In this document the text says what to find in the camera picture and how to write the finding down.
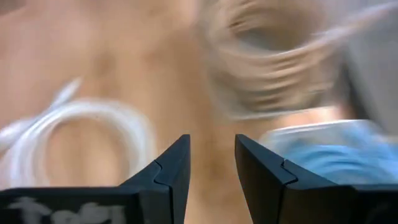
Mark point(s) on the beige plastic bin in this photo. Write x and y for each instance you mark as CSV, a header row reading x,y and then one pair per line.
x,y
258,37

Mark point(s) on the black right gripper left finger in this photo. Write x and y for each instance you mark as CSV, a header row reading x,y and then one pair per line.
x,y
149,202

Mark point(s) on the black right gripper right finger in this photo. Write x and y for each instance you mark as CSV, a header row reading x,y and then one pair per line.
x,y
280,199

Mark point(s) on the black rig base panel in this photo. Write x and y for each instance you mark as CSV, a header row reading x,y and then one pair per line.
x,y
379,77

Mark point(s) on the white plastic bin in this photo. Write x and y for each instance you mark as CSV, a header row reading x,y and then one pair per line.
x,y
311,127

